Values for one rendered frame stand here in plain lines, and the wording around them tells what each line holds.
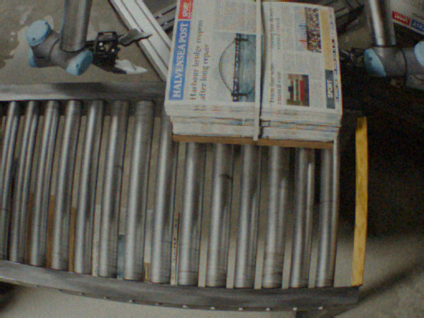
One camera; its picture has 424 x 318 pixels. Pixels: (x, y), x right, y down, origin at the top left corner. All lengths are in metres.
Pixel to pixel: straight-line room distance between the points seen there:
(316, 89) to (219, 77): 0.21
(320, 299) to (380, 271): 0.89
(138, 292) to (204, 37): 0.60
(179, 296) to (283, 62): 0.57
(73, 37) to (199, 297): 0.68
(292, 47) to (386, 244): 1.15
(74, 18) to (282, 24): 0.49
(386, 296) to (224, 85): 1.25
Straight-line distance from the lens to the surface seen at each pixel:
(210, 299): 1.51
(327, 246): 1.54
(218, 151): 1.59
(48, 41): 1.65
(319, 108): 1.38
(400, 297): 2.39
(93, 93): 1.68
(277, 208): 1.55
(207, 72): 1.41
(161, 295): 1.52
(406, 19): 1.81
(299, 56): 1.43
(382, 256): 2.39
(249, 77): 1.40
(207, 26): 1.46
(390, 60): 1.58
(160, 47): 2.36
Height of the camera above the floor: 2.30
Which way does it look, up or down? 72 degrees down
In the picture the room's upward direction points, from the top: 6 degrees counter-clockwise
